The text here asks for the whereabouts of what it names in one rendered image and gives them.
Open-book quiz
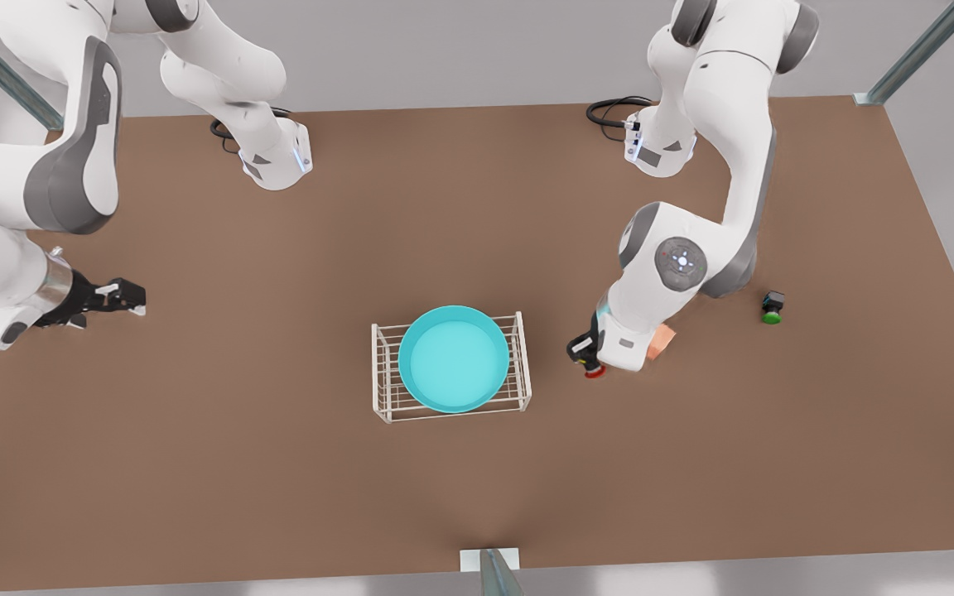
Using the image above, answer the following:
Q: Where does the orange block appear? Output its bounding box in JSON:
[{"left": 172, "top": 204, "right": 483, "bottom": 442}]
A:
[{"left": 645, "top": 324, "right": 679, "bottom": 362}]

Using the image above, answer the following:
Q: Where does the cyan plate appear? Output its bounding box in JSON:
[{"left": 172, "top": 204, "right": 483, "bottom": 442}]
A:
[{"left": 397, "top": 305, "right": 513, "bottom": 415}]

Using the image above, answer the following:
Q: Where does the white wire shelf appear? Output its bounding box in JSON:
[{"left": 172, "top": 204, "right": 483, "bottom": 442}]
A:
[{"left": 370, "top": 310, "right": 533, "bottom": 425}]

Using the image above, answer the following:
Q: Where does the silver frame post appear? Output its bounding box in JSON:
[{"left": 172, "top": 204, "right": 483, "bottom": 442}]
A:
[
  {"left": 460, "top": 546, "right": 522, "bottom": 596},
  {"left": 0, "top": 8, "right": 65, "bottom": 132},
  {"left": 853, "top": 0, "right": 954, "bottom": 108}
]

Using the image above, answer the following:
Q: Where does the black cable loop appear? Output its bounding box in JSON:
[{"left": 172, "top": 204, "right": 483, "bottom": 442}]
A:
[
  {"left": 210, "top": 107, "right": 292, "bottom": 155},
  {"left": 585, "top": 96, "right": 657, "bottom": 144}
]

